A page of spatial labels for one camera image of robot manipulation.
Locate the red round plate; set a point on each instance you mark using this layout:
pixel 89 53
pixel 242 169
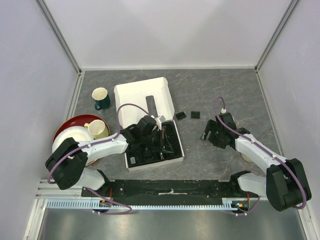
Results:
pixel 80 121

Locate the black plastic tray insert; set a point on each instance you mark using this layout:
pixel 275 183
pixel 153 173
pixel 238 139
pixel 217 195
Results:
pixel 171 150

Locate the white plate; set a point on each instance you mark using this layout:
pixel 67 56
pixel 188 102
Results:
pixel 78 133

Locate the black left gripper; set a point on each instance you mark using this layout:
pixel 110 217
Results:
pixel 155 148

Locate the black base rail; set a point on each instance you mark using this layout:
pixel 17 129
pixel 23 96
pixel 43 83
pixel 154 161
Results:
pixel 171 192

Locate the white cardboard box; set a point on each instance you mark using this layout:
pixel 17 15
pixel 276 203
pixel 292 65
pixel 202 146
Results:
pixel 145 112

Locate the white slotted cable duct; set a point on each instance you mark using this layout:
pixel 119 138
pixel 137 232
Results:
pixel 96 204

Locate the small white oil bottle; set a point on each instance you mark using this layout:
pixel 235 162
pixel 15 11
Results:
pixel 132 160

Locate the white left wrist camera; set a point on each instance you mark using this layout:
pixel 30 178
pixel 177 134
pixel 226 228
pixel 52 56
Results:
pixel 159 120

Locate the cream ceramic mug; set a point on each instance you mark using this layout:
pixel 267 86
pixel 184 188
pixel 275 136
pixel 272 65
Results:
pixel 246 158

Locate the black comb guard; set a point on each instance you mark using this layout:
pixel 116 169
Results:
pixel 195 114
pixel 148 157
pixel 180 115

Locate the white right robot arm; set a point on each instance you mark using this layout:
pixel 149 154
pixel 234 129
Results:
pixel 285 184

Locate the cream paper cup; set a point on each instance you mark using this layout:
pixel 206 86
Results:
pixel 102 99
pixel 98 129

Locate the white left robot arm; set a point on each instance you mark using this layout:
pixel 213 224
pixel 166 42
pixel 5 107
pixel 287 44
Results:
pixel 67 164

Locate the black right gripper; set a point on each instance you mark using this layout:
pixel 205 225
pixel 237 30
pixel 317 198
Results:
pixel 209 126

